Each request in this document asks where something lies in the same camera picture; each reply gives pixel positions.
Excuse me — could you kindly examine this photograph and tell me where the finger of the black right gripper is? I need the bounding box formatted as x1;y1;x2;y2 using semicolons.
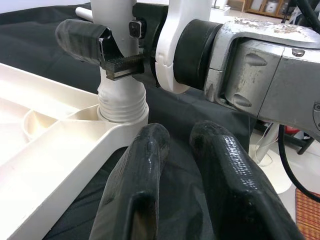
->
54;19;112;66

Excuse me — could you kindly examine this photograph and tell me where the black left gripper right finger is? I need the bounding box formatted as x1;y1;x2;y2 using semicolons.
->
188;120;311;240

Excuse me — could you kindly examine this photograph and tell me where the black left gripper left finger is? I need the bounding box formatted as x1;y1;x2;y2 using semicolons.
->
88;122;171;240

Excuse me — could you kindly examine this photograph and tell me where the white plastic table leg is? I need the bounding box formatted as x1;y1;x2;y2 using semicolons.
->
90;0;149;124
75;6;94;22

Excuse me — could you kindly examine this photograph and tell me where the white plastic table top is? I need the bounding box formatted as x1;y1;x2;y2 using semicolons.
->
0;62;150;240

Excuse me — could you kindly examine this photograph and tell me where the orange woven floor mat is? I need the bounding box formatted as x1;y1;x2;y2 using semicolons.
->
294;187;320;237

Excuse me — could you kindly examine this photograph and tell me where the black metal table leg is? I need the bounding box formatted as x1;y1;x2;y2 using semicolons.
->
287;136;316;155

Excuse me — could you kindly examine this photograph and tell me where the wooden cabinet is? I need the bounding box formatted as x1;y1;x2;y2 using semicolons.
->
244;0;288;18

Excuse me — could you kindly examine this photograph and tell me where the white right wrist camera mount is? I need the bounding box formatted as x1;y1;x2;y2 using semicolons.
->
128;0;213;95

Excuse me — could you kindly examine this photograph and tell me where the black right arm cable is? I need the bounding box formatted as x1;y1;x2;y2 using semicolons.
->
278;0;320;204

